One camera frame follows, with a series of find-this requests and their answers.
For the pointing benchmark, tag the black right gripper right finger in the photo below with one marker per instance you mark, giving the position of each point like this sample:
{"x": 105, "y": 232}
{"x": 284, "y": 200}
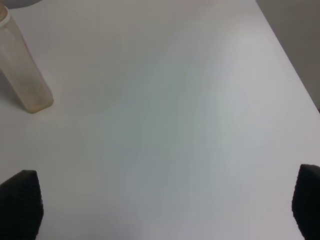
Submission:
{"x": 306, "y": 201}

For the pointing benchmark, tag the clear plastic drink bottle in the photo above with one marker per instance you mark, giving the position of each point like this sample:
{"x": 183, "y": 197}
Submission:
{"x": 19, "y": 67}

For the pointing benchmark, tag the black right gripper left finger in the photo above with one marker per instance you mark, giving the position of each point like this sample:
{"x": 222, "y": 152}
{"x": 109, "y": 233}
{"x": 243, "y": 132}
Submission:
{"x": 21, "y": 206}

